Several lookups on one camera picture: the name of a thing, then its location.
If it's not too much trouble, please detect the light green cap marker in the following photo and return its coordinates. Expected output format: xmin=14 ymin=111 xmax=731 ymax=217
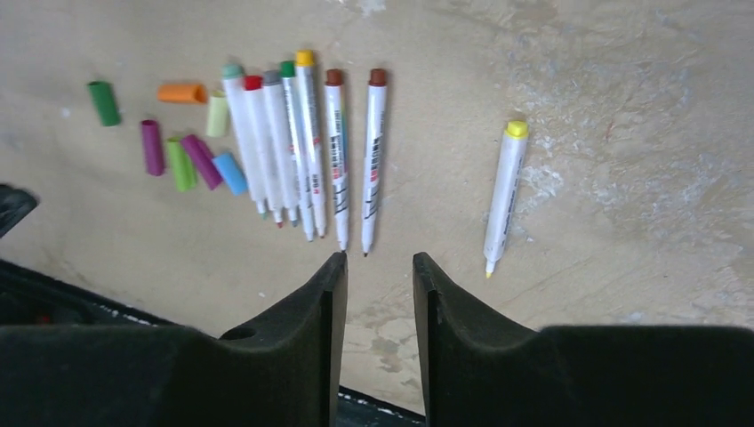
xmin=294 ymin=50 xmax=326 ymax=238

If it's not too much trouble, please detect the magenta cap marker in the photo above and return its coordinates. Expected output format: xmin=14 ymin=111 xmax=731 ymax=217
xmin=280 ymin=60 xmax=315 ymax=242

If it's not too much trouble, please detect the orange cap marker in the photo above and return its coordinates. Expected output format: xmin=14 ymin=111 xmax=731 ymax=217
xmin=262 ymin=69 xmax=299 ymax=226

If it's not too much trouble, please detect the pale yellow cap marker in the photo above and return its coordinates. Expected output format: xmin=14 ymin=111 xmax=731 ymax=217
xmin=222 ymin=62 xmax=268 ymax=219

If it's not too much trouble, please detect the magenta pen cap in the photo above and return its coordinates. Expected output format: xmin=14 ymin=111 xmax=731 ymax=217
xmin=180 ymin=134 xmax=223 ymax=190

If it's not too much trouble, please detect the blue pen cap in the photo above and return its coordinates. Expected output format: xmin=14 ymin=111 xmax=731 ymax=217
xmin=212 ymin=151 xmax=248 ymax=196

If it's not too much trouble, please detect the light green pen cap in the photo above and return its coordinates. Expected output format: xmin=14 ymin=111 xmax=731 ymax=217
xmin=165 ymin=137 xmax=197 ymax=192

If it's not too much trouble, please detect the purple pen cap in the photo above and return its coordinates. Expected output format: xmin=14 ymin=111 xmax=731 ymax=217
xmin=140 ymin=119 xmax=165 ymax=176

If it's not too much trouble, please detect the pale yellow pen cap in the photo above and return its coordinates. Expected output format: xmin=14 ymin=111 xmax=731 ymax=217
xmin=205 ymin=90 xmax=229 ymax=138

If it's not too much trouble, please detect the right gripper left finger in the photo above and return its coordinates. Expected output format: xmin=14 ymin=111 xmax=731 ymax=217
xmin=1 ymin=253 xmax=348 ymax=426

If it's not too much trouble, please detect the dark green cap marker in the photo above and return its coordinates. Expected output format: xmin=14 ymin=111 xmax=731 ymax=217
xmin=361 ymin=68 xmax=388 ymax=257

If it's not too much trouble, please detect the blue cap marker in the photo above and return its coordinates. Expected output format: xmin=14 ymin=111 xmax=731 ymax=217
xmin=243 ymin=75 xmax=284 ymax=229

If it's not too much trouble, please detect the orange pen cap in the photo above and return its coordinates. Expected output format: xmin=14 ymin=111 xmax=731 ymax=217
xmin=156 ymin=83 xmax=207 ymax=104

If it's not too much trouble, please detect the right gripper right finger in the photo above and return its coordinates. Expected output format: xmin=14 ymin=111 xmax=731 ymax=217
xmin=413 ymin=253 xmax=753 ymax=426

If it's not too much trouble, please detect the dark green pen cap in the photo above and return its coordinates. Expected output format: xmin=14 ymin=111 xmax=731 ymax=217
xmin=87 ymin=80 xmax=122 ymax=127

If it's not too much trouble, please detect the purple cap marker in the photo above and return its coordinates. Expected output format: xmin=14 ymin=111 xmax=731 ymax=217
xmin=325 ymin=68 xmax=350 ymax=252

